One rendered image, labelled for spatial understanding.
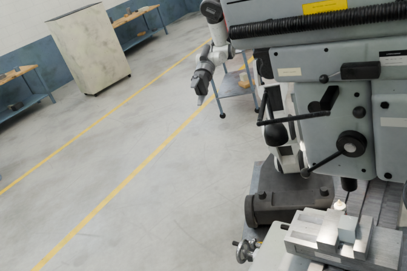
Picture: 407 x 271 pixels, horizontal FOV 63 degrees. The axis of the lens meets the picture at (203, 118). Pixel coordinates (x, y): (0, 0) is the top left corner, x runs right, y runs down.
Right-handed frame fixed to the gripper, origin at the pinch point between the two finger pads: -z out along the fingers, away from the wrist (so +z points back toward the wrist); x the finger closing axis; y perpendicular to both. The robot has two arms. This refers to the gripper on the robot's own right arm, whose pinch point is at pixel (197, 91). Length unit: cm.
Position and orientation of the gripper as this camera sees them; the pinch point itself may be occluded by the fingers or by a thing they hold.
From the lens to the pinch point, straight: 146.4
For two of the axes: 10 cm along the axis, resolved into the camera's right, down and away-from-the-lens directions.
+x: -2.5, -6.8, -6.9
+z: 2.2, -7.3, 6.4
